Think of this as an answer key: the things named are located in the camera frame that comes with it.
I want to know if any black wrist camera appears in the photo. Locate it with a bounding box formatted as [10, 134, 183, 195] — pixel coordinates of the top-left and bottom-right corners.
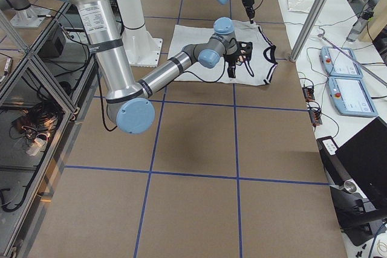
[238, 41, 253, 63]

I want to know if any lower blue teach pendant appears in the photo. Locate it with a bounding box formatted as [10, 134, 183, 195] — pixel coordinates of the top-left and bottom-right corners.
[328, 77, 378, 118]

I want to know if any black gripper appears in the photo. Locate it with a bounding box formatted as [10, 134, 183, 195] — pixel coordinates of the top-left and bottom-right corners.
[242, 0, 255, 24]
[226, 52, 239, 79]

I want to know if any metal reacher grabber tool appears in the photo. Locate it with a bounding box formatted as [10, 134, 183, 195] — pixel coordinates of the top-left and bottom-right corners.
[317, 27, 387, 86]

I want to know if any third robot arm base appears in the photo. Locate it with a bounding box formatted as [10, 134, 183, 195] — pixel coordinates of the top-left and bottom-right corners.
[1, 0, 51, 28]

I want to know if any clear plastic bag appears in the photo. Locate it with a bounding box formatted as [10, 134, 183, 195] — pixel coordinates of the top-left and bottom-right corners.
[287, 0, 315, 13]

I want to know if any black laptop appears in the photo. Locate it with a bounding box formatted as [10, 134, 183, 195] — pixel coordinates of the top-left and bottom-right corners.
[336, 117, 386, 208]

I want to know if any grey cartoon print t-shirt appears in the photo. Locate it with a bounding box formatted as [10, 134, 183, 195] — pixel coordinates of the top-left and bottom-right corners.
[168, 17, 278, 86]

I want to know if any orange black cable hub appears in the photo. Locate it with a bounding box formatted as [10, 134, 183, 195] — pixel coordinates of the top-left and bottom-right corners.
[302, 86, 315, 102]

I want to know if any blue teach pendant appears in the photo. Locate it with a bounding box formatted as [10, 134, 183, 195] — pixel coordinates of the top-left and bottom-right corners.
[328, 77, 378, 118]
[320, 46, 363, 79]

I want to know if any upper blue teach pendant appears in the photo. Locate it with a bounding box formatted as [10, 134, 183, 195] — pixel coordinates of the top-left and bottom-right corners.
[320, 46, 363, 79]

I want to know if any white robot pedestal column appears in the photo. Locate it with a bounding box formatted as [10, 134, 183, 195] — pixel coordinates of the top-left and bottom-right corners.
[117, 0, 163, 67]

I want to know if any aluminium frame post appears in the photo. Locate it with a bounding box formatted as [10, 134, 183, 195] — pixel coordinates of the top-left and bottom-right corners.
[289, 0, 327, 62]

